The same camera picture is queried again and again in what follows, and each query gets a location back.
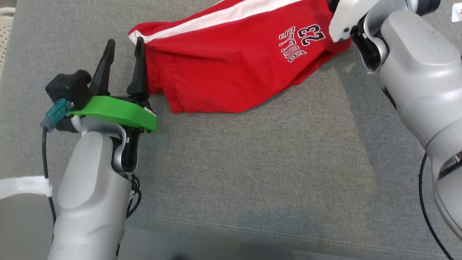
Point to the red shorts with white stripe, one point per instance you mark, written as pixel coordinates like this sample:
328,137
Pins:
223,65

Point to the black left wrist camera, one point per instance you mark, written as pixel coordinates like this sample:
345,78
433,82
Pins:
68,88

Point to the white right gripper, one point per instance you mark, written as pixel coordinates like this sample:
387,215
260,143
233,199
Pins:
343,21

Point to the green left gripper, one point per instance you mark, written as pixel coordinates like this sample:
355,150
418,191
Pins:
115,112

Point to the teal left camera connector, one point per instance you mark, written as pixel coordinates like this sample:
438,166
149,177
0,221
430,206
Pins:
56,113

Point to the white plastic laundry basket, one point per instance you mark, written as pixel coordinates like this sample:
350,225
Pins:
5,36

